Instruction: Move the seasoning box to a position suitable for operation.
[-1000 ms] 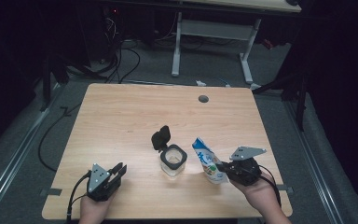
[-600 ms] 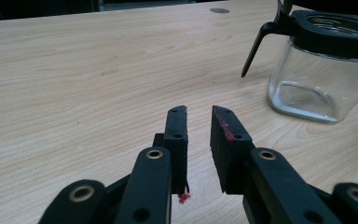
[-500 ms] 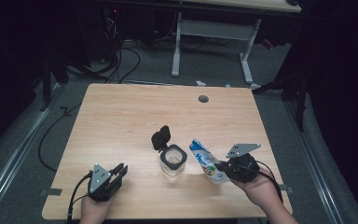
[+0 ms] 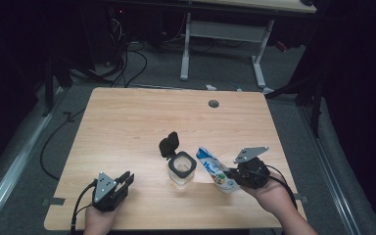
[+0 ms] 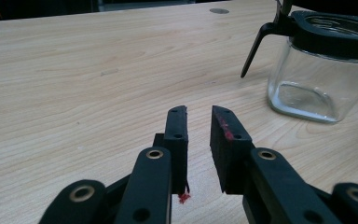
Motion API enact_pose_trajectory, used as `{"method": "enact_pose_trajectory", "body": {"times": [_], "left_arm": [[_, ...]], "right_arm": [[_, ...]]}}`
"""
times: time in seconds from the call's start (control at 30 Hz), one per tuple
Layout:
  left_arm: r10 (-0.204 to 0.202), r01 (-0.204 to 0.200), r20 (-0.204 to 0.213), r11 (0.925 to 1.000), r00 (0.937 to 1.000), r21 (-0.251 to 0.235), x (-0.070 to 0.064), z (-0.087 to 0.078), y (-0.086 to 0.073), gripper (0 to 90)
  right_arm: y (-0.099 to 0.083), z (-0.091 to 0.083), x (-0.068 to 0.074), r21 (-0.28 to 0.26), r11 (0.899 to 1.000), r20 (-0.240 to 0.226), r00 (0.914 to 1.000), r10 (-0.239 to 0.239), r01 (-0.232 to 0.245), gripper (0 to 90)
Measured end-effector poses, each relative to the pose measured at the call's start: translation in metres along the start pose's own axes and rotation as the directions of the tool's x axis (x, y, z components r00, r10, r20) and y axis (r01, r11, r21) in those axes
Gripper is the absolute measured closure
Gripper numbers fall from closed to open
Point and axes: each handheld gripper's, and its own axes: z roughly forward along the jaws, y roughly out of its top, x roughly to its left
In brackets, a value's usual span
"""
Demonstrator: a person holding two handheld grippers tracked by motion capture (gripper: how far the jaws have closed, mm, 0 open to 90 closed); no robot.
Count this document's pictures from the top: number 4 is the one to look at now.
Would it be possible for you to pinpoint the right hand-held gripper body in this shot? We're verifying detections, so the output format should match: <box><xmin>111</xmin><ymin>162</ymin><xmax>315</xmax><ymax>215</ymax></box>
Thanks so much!
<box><xmin>232</xmin><ymin>146</ymin><xmax>271</xmax><ymax>191</ymax></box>

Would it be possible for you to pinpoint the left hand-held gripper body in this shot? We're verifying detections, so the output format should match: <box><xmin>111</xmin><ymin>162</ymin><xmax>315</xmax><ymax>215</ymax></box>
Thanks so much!
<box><xmin>91</xmin><ymin>171</ymin><xmax>128</xmax><ymax>212</ymax></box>

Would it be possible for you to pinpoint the white and blue pouch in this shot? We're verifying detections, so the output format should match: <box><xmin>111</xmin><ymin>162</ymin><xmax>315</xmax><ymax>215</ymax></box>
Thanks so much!
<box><xmin>195</xmin><ymin>146</ymin><xmax>242</xmax><ymax>194</ymax></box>

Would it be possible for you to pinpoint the glass jar with black lid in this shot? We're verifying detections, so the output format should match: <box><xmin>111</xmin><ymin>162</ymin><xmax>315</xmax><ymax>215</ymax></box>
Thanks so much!
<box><xmin>159</xmin><ymin>131</ymin><xmax>198</xmax><ymax>187</ymax></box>

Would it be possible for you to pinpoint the person's left hand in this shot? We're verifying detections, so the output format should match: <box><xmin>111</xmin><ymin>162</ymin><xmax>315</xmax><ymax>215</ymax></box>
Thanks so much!
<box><xmin>83</xmin><ymin>201</ymin><xmax>125</xmax><ymax>235</ymax></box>

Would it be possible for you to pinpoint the person's right hand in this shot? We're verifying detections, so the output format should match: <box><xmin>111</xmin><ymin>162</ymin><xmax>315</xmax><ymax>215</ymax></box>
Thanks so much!
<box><xmin>241</xmin><ymin>172</ymin><xmax>297</xmax><ymax>218</ymax></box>

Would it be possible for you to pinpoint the black metal stand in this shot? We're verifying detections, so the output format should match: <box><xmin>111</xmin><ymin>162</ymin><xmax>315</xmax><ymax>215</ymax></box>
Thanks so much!
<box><xmin>263</xmin><ymin>74</ymin><xmax>325</xmax><ymax>138</ymax></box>
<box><xmin>42</xmin><ymin>58</ymin><xmax>73</xmax><ymax>118</ymax></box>

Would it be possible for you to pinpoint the small red object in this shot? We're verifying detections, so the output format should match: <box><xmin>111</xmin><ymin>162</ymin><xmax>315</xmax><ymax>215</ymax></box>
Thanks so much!
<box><xmin>275</xmin><ymin>40</ymin><xmax>289</xmax><ymax>53</ymax></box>

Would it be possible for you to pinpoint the left hand-held gripper cable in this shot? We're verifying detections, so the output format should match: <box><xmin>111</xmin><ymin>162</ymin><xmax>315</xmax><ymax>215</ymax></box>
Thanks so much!
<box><xmin>70</xmin><ymin>179</ymin><xmax>98</xmax><ymax>235</ymax></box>

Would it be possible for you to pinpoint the hand-held gripper cable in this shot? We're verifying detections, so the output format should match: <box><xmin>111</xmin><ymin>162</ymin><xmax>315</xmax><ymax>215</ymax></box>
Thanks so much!
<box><xmin>70</xmin><ymin>179</ymin><xmax>98</xmax><ymax>235</ymax></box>
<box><xmin>241</xmin><ymin>164</ymin><xmax>300</xmax><ymax>212</ymax></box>

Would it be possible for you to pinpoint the right hand-held gripper cable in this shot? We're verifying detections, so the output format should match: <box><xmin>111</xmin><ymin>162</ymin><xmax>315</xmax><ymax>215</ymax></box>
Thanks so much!
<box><xmin>241</xmin><ymin>164</ymin><xmax>300</xmax><ymax>212</ymax></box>

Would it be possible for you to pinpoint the black floor cable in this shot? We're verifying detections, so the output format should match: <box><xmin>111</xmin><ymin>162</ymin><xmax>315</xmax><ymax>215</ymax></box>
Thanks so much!
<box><xmin>39</xmin><ymin>107</ymin><xmax>87</xmax><ymax>181</ymax></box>

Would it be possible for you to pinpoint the aluminium floor rail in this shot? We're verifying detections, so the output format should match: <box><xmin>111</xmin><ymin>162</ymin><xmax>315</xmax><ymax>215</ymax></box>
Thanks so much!
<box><xmin>0</xmin><ymin>87</ymin><xmax>67</xmax><ymax>229</ymax></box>
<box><xmin>298</xmin><ymin>105</ymin><xmax>362</xmax><ymax>235</ymax></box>

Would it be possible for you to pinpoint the bundle of black cables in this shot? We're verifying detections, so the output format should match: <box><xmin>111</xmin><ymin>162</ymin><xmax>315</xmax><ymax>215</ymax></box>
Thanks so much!
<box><xmin>68</xmin><ymin>42</ymin><xmax>149</xmax><ymax>88</ymax></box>

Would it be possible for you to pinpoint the desk with white metal frame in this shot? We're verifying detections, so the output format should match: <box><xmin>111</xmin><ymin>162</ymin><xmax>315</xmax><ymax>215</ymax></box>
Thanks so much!
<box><xmin>179</xmin><ymin>0</ymin><xmax>317</xmax><ymax>96</ymax></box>

